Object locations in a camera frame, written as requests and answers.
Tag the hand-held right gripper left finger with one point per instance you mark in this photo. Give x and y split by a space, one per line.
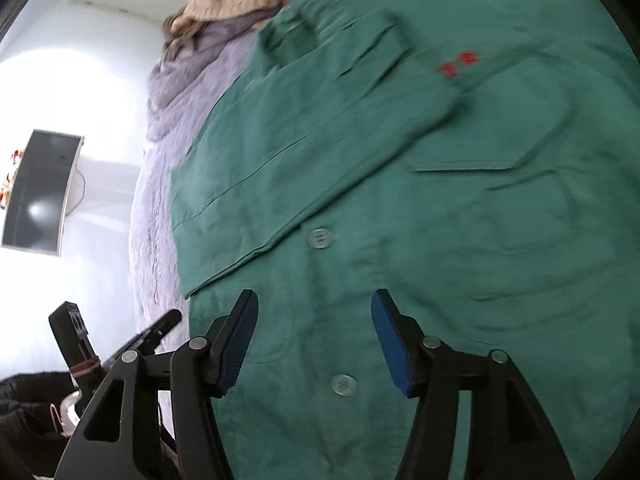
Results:
235 350

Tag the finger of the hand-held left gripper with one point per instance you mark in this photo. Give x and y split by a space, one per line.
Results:
157 330

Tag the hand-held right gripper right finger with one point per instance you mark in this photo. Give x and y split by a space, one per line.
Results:
395 345

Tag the green work jacket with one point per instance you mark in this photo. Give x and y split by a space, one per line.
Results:
400 210

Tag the white pink-edged object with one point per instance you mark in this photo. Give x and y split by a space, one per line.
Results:
64 412

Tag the dark cloth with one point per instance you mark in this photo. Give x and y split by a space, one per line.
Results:
30 410

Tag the lavender embossed blanket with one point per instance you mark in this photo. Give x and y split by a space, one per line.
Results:
160 200

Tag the wall-mounted flat screen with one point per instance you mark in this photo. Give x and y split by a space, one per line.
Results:
40 195

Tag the colourful wall decoration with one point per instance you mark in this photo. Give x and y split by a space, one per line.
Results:
9 180

